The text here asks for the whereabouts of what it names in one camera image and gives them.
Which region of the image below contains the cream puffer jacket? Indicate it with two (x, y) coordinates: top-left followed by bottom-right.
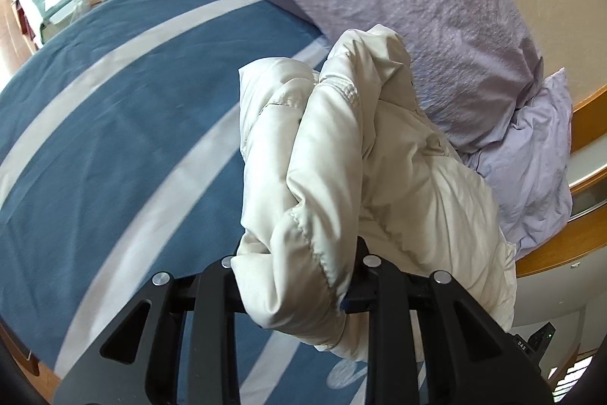
(233, 26), (516, 361)

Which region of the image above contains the small lilac pillow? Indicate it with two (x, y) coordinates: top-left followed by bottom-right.
(462, 69), (573, 259)

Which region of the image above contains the blue white striped bed sheet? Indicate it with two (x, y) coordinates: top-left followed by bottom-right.
(1, 0), (367, 404)

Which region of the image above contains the wooden framed cabinet door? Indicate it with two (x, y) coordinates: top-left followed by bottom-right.
(516, 87), (606, 277)

